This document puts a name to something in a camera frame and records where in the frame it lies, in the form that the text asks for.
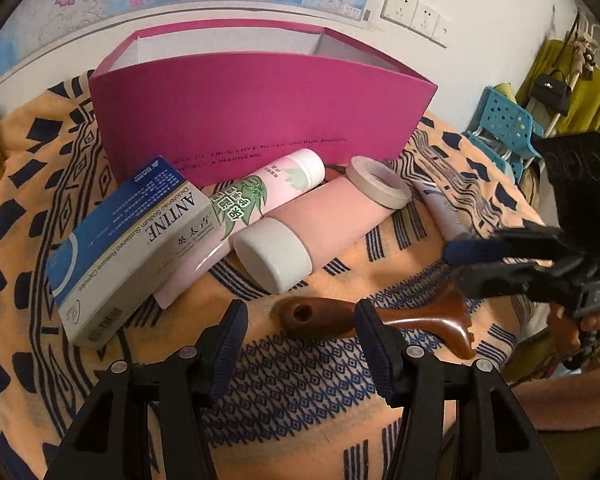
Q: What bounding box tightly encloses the black handbag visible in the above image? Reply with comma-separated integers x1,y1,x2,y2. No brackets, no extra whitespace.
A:
530,71,574,116

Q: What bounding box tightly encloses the brown wooden massager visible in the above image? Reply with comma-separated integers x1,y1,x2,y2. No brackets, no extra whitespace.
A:
278,285,481,360

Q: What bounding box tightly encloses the pink tube with leaf print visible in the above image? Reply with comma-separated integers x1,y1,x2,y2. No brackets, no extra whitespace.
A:
152,150,326,310

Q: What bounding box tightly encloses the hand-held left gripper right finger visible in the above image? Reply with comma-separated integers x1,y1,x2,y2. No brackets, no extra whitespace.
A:
354,300,556,480

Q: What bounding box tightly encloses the person's right hand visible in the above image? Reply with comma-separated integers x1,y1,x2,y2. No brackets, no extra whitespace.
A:
550,303,600,373

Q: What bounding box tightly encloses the person's right forearm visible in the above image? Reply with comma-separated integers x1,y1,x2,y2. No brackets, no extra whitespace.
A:
509,345,600,434

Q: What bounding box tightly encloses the white wall socket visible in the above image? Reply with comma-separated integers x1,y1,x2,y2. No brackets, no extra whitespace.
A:
411,2,439,37
382,0,419,27

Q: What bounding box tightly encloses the white wall switch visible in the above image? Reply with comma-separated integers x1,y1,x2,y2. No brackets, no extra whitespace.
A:
431,15,454,47

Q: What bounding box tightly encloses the white coat rack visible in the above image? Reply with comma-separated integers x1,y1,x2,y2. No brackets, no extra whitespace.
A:
522,10,600,142

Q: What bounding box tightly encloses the magenta cardboard box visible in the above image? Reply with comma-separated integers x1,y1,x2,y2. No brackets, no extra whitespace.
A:
89,26,438,186

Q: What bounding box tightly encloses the tape roll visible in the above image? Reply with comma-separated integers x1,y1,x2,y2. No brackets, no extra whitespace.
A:
345,156,412,209

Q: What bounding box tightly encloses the blue plastic chair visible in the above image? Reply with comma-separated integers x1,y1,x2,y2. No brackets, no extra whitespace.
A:
462,85,547,187

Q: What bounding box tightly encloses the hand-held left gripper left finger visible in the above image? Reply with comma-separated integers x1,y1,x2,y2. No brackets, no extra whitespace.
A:
45,299,251,480

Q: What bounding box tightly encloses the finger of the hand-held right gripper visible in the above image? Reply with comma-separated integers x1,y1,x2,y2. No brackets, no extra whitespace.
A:
442,226,581,267
452,259,598,307

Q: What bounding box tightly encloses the olive green cloth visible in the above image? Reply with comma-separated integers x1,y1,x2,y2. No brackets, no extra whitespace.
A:
500,332,600,480

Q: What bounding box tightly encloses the plain pink tube white cap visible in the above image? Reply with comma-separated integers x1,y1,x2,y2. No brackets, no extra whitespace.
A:
232,177,396,295

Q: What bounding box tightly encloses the blue and white medicine box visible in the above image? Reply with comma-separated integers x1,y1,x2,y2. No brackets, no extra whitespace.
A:
45,156,219,349

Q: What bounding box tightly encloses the small lavender tube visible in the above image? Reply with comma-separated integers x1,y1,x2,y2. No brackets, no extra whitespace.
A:
412,180,474,244

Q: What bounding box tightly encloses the yellow garment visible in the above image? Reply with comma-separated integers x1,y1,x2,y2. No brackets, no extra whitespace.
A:
512,39,600,137

